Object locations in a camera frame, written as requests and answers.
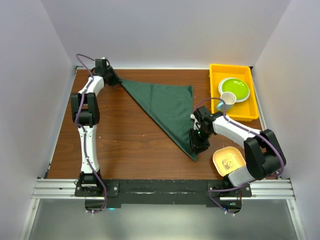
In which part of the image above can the dark green cloth napkin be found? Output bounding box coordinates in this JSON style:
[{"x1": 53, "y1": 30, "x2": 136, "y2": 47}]
[{"x1": 121, "y1": 79, "x2": 198, "y2": 162}]

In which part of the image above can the cream square bowl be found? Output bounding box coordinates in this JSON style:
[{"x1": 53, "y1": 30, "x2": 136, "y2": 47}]
[{"x1": 212, "y1": 146, "x2": 246, "y2": 177}]

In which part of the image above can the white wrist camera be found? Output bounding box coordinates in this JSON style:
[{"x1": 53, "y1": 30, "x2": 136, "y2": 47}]
[
  {"x1": 95, "y1": 57, "x2": 110, "y2": 68},
  {"x1": 190, "y1": 114, "x2": 201, "y2": 131}
]

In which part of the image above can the aluminium frame rail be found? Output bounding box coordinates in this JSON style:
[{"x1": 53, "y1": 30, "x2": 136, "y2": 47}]
[{"x1": 18, "y1": 66, "x2": 307, "y2": 240}]

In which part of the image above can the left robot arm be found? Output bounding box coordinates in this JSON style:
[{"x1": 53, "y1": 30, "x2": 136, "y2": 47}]
[{"x1": 70, "y1": 57, "x2": 121, "y2": 196}]

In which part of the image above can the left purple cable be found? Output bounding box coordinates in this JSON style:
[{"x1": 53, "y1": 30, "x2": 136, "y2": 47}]
[{"x1": 76, "y1": 53, "x2": 112, "y2": 215}]

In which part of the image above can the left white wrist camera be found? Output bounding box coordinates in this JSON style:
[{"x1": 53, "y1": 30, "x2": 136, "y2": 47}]
[{"x1": 95, "y1": 57, "x2": 110, "y2": 68}]

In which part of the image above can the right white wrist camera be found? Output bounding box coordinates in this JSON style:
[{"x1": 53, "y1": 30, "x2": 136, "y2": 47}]
[{"x1": 190, "y1": 114, "x2": 201, "y2": 131}]

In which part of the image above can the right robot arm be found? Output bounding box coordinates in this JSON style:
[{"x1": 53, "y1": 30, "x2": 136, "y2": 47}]
[{"x1": 189, "y1": 106, "x2": 286, "y2": 197}]

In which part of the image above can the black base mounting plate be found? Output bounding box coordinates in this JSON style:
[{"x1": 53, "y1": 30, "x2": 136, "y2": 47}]
[{"x1": 74, "y1": 178, "x2": 251, "y2": 209}]

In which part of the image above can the white blue mug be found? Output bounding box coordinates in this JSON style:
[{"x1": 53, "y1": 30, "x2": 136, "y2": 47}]
[{"x1": 216, "y1": 91, "x2": 237, "y2": 113}]

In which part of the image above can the green plate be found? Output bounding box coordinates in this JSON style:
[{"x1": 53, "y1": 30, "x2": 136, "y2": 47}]
[{"x1": 218, "y1": 77, "x2": 251, "y2": 103}]

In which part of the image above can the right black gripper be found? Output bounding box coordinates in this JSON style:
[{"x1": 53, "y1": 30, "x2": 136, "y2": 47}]
[{"x1": 188, "y1": 127, "x2": 213, "y2": 155}]

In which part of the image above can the yellow plastic bin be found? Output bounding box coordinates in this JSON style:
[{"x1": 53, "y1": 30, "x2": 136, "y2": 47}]
[{"x1": 209, "y1": 63, "x2": 259, "y2": 122}]

